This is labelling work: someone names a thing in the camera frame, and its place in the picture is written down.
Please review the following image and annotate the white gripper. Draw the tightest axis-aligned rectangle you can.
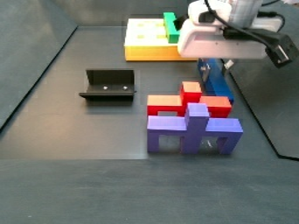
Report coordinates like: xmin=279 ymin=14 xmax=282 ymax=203
xmin=177 ymin=0 xmax=283 ymax=81

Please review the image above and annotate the blue long block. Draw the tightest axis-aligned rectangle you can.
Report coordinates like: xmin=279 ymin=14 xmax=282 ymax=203
xmin=198 ymin=59 xmax=235 ymax=103

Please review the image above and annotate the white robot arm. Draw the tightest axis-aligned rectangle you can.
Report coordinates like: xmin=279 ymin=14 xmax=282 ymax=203
xmin=177 ymin=0 xmax=283 ymax=60

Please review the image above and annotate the yellow wooden board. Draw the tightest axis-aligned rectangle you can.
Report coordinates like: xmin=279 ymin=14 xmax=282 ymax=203
xmin=124 ymin=18 xmax=196 ymax=61

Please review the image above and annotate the red cross-shaped block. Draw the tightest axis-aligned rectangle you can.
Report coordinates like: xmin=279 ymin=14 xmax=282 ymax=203
xmin=147 ymin=81 xmax=232 ymax=118

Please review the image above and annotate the green long block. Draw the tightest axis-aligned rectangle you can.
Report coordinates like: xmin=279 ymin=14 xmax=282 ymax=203
xmin=163 ymin=12 xmax=180 ymax=44

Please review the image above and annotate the purple cross-shaped block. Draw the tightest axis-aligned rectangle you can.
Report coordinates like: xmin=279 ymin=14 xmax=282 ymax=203
xmin=147 ymin=103 xmax=243 ymax=155

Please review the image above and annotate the black camera cable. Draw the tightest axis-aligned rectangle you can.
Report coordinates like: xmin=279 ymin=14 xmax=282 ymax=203
xmin=202 ymin=0 xmax=299 ymax=69

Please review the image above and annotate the black angled bracket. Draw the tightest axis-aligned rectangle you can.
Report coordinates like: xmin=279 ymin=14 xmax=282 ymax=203
xmin=79 ymin=69 xmax=136 ymax=101

